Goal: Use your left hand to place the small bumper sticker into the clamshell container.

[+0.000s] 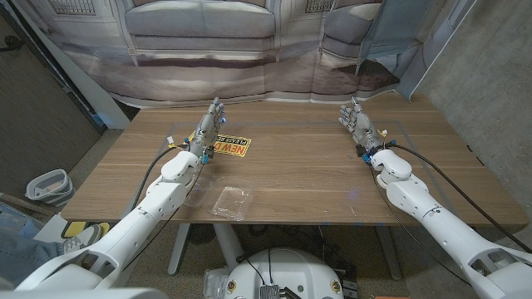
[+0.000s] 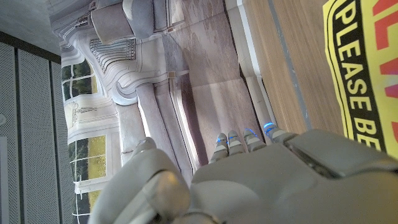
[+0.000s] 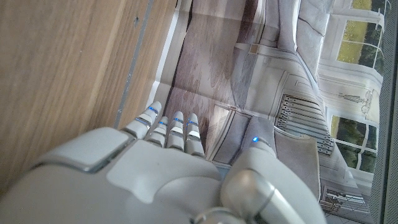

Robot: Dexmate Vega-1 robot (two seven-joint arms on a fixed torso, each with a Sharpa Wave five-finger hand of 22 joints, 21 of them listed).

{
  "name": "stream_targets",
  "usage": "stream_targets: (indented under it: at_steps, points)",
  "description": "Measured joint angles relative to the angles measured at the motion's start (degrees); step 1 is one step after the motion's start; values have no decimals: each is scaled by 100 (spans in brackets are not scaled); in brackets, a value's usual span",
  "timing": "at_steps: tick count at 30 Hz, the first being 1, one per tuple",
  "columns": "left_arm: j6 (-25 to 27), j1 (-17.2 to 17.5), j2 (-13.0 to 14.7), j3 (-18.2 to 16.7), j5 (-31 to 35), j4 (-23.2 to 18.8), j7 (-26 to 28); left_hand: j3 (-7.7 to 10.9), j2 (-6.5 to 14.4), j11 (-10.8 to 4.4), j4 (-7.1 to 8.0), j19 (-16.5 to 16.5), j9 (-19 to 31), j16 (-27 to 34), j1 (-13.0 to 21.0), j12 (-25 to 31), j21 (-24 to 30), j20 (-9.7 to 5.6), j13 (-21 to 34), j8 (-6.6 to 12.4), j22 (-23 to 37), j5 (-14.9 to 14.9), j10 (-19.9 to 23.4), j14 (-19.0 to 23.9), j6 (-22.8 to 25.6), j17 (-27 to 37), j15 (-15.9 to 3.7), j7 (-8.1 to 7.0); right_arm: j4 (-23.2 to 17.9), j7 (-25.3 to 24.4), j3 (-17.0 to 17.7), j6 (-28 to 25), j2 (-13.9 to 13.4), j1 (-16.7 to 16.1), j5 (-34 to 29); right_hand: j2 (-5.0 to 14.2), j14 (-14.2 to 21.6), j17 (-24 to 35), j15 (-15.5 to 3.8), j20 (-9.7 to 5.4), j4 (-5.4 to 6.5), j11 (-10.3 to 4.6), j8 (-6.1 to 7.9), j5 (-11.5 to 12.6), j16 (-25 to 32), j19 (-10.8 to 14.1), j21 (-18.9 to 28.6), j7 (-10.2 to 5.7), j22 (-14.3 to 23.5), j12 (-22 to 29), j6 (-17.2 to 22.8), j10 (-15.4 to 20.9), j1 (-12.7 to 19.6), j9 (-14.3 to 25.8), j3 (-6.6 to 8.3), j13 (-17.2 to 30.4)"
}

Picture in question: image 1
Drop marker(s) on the clear plastic package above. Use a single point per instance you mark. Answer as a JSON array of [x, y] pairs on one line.
[[214, 282]]

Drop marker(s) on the yellow black floor object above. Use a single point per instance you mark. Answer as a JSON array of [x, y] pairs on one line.
[[77, 228]]

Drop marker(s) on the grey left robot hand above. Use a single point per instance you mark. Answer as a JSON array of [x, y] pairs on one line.
[[205, 133]]

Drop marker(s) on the person's leg in jeans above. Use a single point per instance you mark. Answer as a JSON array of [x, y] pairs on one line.
[[25, 253]]

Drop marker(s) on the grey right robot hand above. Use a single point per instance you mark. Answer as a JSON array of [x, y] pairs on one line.
[[363, 130]]

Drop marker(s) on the grey white sneaker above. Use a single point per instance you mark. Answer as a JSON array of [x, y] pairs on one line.
[[83, 238]]

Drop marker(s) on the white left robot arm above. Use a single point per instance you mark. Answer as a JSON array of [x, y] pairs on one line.
[[137, 216]]

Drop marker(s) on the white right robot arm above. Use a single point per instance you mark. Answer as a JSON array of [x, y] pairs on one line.
[[440, 224]]

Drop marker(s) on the yellow new driver bumper sticker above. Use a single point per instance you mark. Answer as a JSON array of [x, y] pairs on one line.
[[234, 146]]

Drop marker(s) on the clear plastic clamshell container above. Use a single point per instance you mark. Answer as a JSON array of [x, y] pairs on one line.
[[232, 201]]

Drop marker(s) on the white robot torso dome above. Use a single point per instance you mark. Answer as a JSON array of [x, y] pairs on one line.
[[287, 270]]

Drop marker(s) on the grey collapsible bucket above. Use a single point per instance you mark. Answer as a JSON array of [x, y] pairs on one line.
[[50, 189]]

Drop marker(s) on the grey table leg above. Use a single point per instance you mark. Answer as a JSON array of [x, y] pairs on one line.
[[388, 253]]

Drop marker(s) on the blue plastic storage bin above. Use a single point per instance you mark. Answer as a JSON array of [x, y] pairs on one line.
[[12, 218]]

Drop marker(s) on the black round fan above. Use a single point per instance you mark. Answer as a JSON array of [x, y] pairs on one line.
[[201, 234]]

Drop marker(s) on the white table leg frame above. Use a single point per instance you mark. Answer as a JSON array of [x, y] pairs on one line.
[[226, 245]]

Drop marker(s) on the white slanted post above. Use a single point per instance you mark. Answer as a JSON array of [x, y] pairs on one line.
[[85, 85]]

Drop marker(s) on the printed sofa backdrop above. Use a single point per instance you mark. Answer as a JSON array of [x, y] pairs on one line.
[[199, 70]]

